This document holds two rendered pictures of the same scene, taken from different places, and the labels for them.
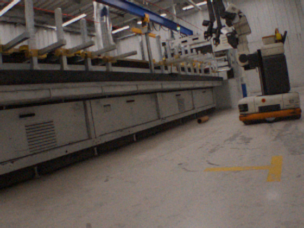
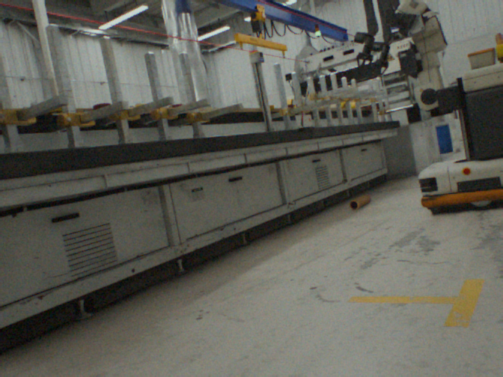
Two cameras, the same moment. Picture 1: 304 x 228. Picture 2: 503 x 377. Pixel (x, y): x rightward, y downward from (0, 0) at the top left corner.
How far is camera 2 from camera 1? 0.29 m
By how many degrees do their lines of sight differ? 3
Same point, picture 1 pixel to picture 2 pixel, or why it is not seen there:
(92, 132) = (174, 235)
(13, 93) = (43, 188)
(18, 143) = (52, 265)
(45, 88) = (97, 175)
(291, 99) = not seen: outside the picture
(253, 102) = (446, 176)
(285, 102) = not seen: outside the picture
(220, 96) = (395, 155)
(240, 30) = (425, 44)
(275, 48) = (492, 75)
